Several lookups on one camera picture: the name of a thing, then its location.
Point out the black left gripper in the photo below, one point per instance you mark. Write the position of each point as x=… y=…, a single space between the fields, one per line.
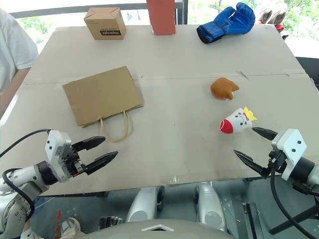
x=74 y=163

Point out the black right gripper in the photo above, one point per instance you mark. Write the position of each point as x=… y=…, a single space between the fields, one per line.
x=277 y=160

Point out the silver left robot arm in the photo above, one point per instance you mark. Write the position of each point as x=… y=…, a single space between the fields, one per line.
x=25 y=175

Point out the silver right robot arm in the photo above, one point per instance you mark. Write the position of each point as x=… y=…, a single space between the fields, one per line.
x=310 y=171

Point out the white red chicken toy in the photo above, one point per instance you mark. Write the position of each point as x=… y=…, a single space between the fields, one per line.
x=235 y=122

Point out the brown plush toy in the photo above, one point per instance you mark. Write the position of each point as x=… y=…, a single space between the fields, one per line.
x=223 y=88

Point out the silver left robot leg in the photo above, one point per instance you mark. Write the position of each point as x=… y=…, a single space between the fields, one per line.
x=143 y=206

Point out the silver robot leg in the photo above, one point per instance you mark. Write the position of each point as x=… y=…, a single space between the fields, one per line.
x=209 y=206
x=143 y=206

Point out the silver right robot leg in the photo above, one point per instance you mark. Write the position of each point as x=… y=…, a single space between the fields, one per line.
x=209 y=206

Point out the white sneaker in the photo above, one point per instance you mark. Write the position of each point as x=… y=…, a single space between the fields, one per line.
x=67 y=227

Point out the grey robot torso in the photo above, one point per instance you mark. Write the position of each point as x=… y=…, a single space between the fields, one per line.
x=159 y=230

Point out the blue boxing glove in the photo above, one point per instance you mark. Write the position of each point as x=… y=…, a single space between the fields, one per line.
x=229 y=23

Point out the small brown cardboard box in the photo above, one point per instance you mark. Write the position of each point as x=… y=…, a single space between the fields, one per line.
x=104 y=22

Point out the person in white shirt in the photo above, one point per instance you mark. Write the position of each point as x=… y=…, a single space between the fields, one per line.
x=13 y=47

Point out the tall red-brown box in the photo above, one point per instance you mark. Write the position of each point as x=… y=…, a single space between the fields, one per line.
x=162 y=16

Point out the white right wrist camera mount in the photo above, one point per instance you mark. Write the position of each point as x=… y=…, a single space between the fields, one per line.
x=290 y=147

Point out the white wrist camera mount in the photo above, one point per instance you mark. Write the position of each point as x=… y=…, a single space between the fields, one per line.
x=290 y=147
x=56 y=149

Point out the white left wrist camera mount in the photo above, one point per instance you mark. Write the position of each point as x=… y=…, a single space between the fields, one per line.
x=56 y=149

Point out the black metal stand frame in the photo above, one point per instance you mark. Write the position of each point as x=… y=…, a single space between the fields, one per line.
x=299 y=219

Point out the dark metal window post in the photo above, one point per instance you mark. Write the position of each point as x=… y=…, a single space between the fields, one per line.
x=184 y=12

